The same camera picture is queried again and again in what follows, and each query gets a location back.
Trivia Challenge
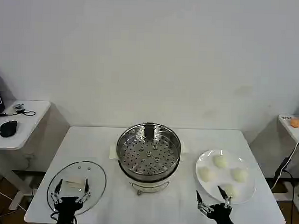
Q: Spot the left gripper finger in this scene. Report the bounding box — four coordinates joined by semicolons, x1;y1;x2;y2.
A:
50;178;64;205
75;178;92;205

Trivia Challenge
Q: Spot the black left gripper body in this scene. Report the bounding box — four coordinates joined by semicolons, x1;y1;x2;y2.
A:
52;196;84;224

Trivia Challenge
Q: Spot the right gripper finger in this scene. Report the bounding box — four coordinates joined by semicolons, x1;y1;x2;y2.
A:
217;185;233;209
195;190;215;216

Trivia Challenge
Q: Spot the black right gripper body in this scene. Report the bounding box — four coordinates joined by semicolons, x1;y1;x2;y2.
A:
208;202;236;224

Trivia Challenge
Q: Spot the white steamed bun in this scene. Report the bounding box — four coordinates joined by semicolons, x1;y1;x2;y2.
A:
198;166;216;183
224;183;241;198
230;167;249;183
213;155;229;169

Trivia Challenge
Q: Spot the white round plate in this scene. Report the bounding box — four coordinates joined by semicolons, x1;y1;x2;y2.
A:
194;148;258;206

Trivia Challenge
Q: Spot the round glass lid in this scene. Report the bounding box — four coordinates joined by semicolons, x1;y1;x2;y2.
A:
46;159;108;217

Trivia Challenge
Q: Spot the steel steamer pot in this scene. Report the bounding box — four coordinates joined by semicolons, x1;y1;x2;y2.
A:
114;121;183;197

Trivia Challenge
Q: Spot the black computer mouse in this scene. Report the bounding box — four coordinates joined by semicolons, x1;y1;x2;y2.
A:
0;119;19;139

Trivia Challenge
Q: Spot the white side table with box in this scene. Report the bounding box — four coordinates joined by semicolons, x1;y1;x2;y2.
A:
274;113;299;209

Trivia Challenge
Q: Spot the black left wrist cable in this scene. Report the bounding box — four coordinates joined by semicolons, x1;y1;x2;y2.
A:
49;210;78;224

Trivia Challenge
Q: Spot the white floor cable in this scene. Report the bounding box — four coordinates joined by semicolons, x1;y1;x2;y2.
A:
0;183;27;212

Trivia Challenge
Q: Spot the white power cable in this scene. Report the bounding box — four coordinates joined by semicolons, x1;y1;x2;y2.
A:
270;137;299;191

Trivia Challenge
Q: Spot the black lanyard cord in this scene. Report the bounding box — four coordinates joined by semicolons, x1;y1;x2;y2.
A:
0;108;36;118

